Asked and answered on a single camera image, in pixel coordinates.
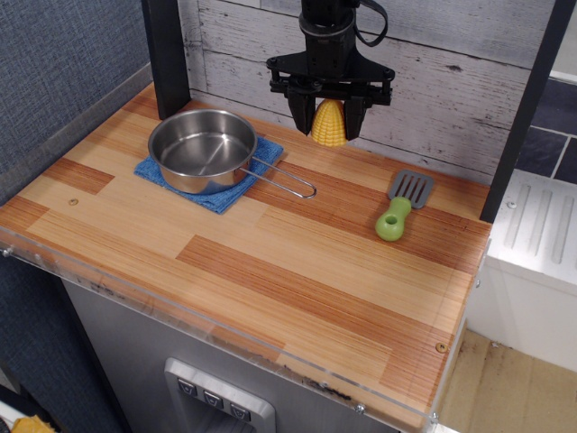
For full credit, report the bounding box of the black vertical post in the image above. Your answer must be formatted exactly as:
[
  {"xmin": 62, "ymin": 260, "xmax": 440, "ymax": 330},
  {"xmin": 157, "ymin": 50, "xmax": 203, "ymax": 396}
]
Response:
[
  {"xmin": 480, "ymin": 0, "xmax": 576, "ymax": 223},
  {"xmin": 141, "ymin": 0, "xmax": 190, "ymax": 120}
]

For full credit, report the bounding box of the white toy sink counter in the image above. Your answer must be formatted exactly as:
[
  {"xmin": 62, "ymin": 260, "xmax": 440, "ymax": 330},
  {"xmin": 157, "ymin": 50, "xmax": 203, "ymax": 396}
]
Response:
[{"xmin": 465, "ymin": 170, "xmax": 576, "ymax": 370}]

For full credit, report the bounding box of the clear acrylic table edge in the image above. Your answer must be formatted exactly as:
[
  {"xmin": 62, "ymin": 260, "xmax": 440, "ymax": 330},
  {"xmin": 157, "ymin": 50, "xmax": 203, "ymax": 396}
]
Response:
[{"xmin": 1, "ymin": 229, "xmax": 440, "ymax": 432}]

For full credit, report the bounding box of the black right vertical post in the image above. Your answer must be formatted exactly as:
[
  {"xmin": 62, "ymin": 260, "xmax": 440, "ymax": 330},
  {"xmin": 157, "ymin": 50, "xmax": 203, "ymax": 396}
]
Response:
[{"xmin": 480, "ymin": 0, "xmax": 576, "ymax": 223}]

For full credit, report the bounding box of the yellow toy corn piece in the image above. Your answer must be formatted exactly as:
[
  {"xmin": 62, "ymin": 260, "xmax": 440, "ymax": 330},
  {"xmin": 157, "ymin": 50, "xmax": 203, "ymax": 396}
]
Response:
[{"xmin": 310, "ymin": 99, "xmax": 347, "ymax": 147}]

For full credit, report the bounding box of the silver toy fridge front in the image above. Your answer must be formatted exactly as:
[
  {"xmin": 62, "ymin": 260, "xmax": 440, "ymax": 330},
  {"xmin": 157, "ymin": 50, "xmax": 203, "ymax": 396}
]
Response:
[{"xmin": 64, "ymin": 281, "xmax": 392, "ymax": 432}]

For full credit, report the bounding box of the yellow object in corner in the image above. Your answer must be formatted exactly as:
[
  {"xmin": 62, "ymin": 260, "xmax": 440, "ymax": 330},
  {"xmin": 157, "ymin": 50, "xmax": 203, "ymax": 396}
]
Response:
[{"xmin": 11, "ymin": 416, "xmax": 56, "ymax": 433}]

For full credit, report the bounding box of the grey dispenser button panel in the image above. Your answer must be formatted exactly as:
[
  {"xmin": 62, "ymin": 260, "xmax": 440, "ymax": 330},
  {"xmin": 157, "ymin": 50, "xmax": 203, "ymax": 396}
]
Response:
[{"xmin": 164, "ymin": 357, "xmax": 277, "ymax": 432}]

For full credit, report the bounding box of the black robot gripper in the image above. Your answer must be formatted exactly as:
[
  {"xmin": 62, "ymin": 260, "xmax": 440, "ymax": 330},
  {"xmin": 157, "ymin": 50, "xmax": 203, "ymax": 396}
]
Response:
[{"xmin": 266, "ymin": 32, "xmax": 395, "ymax": 138}]

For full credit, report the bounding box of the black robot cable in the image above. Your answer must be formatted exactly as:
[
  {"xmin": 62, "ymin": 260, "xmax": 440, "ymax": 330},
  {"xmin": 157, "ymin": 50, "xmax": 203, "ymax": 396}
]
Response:
[{"xmin": 353, "ymin": 0, "xmax": 389, "ymax": 48}]

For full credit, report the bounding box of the silver steel pan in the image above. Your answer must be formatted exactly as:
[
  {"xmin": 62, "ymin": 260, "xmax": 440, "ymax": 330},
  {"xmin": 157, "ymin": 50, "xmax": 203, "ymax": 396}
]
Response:
[{"xmin": 148, "ymin": 109, "xmax": 316, "ymax": 199}]

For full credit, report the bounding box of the blue folded cloth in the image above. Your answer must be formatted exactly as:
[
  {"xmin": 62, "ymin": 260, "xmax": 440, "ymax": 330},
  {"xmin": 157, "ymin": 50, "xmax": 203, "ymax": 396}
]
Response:
[{"xmin": 133, "ymin": 137, "xmax": 284, "ymax": 215}]

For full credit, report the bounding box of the black left vertical post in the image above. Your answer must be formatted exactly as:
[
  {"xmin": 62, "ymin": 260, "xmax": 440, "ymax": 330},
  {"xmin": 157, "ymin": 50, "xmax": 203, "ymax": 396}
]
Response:
[{"xmin": 141, "ymin": 0, "xmax": 190, "ymax": 120}]

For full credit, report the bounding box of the green handled grey spatula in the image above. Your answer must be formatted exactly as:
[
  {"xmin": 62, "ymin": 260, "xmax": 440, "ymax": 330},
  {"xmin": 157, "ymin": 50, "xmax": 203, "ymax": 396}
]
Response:
[{"xmin": 375, "ymin": 169, "xmax": 434, "ymax": 242}]

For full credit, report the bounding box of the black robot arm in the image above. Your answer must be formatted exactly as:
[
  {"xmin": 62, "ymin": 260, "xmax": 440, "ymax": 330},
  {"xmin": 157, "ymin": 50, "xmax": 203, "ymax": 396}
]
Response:
[{"xmin": 266, "ymin": 1, "xmax": 395, "ymax": 141}]

